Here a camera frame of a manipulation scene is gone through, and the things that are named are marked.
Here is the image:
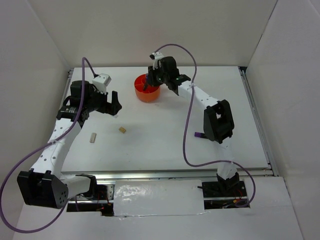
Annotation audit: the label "white foil-covered panel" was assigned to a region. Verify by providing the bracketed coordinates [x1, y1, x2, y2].
[113, 180, 205, 217]

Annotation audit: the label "purple highlighter marker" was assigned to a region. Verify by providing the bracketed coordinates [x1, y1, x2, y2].
[194, 132, 207, 139]

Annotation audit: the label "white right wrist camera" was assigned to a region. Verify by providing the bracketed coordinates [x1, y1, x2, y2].
[149, 51, 164, 70]

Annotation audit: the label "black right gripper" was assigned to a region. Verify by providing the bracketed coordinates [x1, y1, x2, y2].
[145, 63, 169, 88]

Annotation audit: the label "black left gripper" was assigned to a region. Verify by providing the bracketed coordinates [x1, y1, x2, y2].
[84, 84, 122, 116]

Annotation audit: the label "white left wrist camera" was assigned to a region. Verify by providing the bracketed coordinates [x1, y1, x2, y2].
[92, 73, 112, 95]

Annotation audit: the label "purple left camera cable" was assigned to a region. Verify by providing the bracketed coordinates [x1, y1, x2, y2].
[0, 57, 99, 233]

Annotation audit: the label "orange round organizer container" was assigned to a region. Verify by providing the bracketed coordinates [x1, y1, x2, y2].
[134, 74, 161, 103]

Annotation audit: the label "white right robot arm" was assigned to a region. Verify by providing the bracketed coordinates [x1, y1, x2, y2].
[143, 52, 240, 196]

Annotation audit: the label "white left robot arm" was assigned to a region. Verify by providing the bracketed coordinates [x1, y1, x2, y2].
[17, 74, 122, 209]

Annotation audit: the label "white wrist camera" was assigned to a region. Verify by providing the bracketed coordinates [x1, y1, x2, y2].
[149, 51, 164, 70]
[92, 73, 112, 95]

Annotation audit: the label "beige eraser block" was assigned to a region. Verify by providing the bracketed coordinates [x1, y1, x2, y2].
[89, 132, 97, 143]

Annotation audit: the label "small tan eraser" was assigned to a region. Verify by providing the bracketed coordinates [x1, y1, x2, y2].
[119, 127, 126, 133]

